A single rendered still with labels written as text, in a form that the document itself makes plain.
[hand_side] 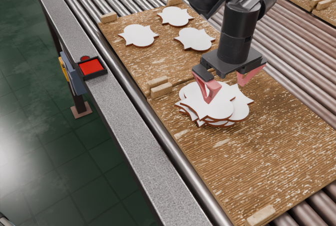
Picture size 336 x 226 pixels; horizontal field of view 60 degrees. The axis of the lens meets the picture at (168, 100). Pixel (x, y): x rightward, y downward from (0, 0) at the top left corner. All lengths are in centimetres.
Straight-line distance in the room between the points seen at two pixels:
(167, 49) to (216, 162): 43
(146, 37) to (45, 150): 118
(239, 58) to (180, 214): 33
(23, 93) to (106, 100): 159
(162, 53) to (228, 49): 43
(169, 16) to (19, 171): 128
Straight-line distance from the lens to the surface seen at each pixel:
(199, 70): 55
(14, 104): 231
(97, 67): 91
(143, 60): 90
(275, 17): 122
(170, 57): 91
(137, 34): 100
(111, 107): 80
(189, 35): 99
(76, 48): 103
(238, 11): 49
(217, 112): 68
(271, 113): 78
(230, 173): 65
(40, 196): 179
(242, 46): 53
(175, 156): 69
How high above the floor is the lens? 149
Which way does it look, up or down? 46 degrees down
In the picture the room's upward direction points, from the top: straight up
